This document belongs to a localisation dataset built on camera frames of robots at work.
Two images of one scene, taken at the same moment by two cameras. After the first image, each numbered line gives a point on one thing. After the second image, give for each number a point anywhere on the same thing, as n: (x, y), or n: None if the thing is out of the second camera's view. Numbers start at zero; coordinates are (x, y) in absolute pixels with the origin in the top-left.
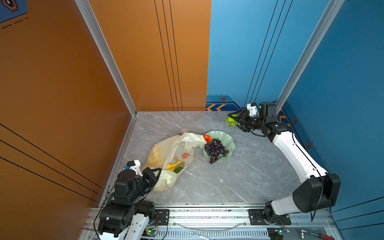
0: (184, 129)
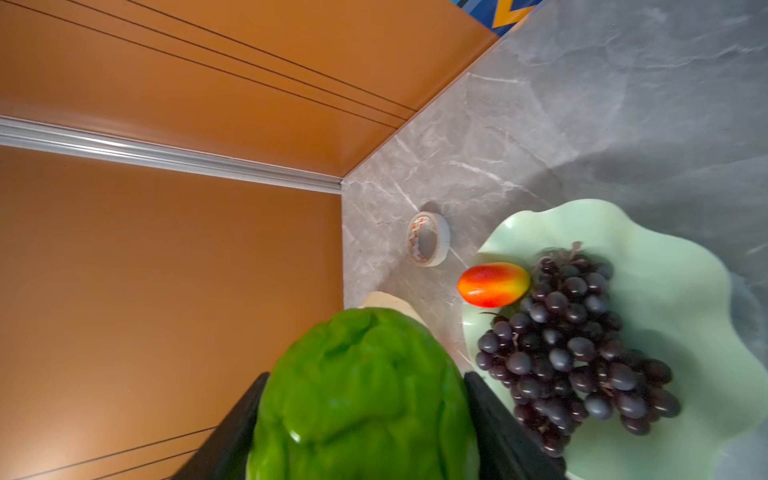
0: (435, 222)
